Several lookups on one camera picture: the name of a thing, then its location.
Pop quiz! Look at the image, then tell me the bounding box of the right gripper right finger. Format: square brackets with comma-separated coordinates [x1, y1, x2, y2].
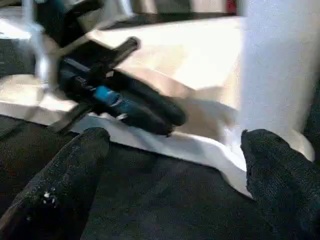
[240, 128, 320, 240]

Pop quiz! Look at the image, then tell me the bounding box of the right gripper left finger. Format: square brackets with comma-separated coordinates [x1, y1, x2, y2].
[0, 127, 112, 240]

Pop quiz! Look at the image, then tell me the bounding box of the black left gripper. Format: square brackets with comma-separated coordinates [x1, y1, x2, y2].
[47, 37, 188, 137]

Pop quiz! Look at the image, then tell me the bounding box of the white plastic table top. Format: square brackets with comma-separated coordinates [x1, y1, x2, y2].
[0, 15, 316, 198]

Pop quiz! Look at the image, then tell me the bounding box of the white plastic table leg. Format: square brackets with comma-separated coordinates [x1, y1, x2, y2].
[239, 0, 320, 138]

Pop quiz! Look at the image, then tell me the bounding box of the black work mat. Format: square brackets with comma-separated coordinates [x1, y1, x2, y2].
[0, 37, 320, 240]

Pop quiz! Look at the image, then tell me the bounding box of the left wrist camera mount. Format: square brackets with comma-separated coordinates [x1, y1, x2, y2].
[32, 0, 133, 48]

